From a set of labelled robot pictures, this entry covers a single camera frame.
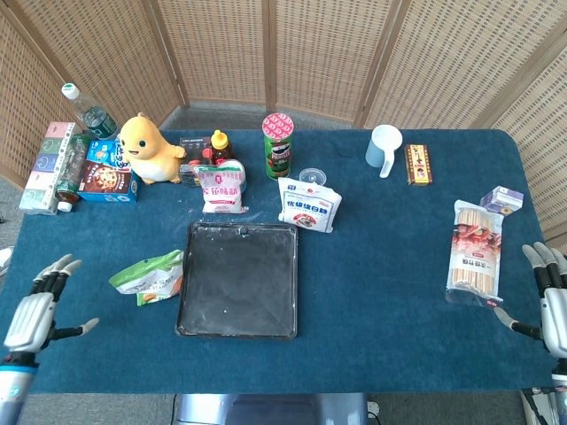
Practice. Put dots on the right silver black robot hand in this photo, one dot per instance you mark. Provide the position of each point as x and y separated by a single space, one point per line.
556 310

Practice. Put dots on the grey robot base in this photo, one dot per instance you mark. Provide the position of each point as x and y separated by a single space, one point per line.
270 409

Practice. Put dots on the white blue sugar bag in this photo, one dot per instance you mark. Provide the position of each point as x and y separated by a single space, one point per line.
308 206

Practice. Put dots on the wicker folding screen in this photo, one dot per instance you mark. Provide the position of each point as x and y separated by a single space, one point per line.
221 44

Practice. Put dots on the light blue measuring scoop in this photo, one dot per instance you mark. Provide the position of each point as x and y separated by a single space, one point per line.
381 146

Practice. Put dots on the white shoe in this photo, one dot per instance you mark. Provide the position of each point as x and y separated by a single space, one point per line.
5 261

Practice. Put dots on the honey bottle yellow cap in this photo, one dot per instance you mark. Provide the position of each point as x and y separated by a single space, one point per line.
221 149

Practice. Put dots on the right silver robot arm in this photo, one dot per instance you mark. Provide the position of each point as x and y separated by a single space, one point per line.
559 389

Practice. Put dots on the bamboo skewer pack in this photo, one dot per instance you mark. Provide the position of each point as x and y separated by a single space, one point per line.
476 252

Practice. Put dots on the yellow red rectangular box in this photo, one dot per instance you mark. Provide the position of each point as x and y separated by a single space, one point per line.
418 164

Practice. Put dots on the pastel tissue pack stack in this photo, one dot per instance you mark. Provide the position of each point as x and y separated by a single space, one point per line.
44 168

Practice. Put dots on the dark box behind bottle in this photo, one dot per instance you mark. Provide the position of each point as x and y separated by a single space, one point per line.
192 148

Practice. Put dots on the green Pringles can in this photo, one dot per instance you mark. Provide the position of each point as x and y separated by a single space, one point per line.
278 150

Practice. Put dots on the clear water bottle white cap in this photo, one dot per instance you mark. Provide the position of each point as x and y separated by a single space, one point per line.
95 117

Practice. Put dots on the clear round plastic lid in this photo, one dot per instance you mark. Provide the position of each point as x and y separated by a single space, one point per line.
312 175

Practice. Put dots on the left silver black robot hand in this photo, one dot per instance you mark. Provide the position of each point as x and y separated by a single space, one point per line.
31 316

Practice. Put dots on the blue cookie box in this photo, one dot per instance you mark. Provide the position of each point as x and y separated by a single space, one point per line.
108 179

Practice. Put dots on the dark blue tablecloth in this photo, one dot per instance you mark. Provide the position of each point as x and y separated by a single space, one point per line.
363 310

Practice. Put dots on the purple white small carton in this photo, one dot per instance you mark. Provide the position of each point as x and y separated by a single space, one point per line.
502 199

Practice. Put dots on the yellow plush dinosaur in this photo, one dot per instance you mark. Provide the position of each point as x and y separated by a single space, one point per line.
148 152

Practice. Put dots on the pink white seasoning bag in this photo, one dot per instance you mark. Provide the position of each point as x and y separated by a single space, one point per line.
220 188

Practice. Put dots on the green snack bag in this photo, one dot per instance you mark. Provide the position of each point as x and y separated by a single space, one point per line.
148 279

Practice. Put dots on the green tea bottle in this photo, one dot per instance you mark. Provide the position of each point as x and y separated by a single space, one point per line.
71 170

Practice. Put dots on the black baking tray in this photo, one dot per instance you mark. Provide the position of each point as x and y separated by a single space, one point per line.
239 283

